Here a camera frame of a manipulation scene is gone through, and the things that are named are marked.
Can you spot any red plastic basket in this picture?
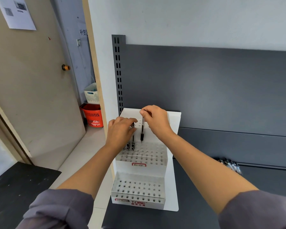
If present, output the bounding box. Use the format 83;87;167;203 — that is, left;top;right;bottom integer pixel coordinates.
80;103;104;128

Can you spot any white slotted shelf upright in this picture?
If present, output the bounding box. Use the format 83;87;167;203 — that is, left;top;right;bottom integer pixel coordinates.
111;34;126;116

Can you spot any grey sleeve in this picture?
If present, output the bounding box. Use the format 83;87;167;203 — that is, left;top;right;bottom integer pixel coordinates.
218;190;286;229
16;189;95;229

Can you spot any row of clear-barrel pens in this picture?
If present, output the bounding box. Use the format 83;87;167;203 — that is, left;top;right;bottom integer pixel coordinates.
215;157;243;176

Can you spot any person's right forearm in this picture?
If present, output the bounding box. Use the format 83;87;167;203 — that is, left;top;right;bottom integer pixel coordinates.
166;133;259;215

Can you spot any white tiered pen holder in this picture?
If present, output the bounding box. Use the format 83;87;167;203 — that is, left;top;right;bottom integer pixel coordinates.
111;108;181;212

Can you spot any person's right hand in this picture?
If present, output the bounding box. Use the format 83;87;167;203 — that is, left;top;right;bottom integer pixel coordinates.
139;105;176;141

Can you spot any beige door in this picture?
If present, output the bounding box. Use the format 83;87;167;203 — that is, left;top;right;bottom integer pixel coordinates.
0;0;86;170

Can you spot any grey right sleeve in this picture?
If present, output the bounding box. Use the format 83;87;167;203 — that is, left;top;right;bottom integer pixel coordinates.
218;190;286;229

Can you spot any white woven basket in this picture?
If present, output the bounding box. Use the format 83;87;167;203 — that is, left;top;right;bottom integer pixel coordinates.
84;82;100;105

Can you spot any dark grey shelf unit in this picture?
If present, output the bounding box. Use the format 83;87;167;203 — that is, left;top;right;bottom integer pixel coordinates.
102;34;286;229

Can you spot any brown door frame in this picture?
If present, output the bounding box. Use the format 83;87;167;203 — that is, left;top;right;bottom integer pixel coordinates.
0;93;33;165

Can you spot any person's left forearm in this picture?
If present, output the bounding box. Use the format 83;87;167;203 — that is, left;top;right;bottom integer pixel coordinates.
56;145;119;201

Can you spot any person's left hand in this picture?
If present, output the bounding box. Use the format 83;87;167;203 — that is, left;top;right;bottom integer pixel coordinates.
106;116;138;153

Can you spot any white paper notice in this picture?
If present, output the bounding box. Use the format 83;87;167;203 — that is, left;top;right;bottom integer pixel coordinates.
0;0;37;31

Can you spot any grey left sleeve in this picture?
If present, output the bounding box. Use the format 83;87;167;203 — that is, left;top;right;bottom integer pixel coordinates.
16;189;95;229

